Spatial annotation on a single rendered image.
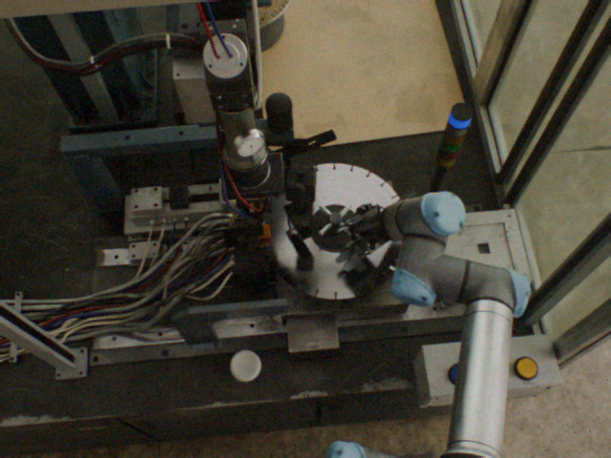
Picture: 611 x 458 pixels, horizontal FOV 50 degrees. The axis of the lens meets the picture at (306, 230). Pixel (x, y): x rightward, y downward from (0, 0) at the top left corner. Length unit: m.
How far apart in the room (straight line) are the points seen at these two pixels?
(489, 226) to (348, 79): 0.62
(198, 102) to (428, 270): 0.46
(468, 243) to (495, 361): 0.55
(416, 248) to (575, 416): 1.45
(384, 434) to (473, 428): 1.35
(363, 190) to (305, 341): 0.37
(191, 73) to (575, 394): 1.83
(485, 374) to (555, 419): 1.43
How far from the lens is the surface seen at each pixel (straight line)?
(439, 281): 1.10
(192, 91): 1.05
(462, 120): 1.37
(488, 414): 0.99
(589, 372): 2.51
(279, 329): 1.58
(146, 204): 1.60
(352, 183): 1.51
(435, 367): 1.43
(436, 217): 1.10
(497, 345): 1.05
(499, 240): 1.56
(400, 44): 2.00
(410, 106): 1.87
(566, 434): 2.44
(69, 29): 1.61
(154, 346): 1.62
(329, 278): 1.41
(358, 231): 1.26
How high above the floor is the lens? 2.28
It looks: 66 degrees down
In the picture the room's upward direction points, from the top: 2 degrees counter-clockwise
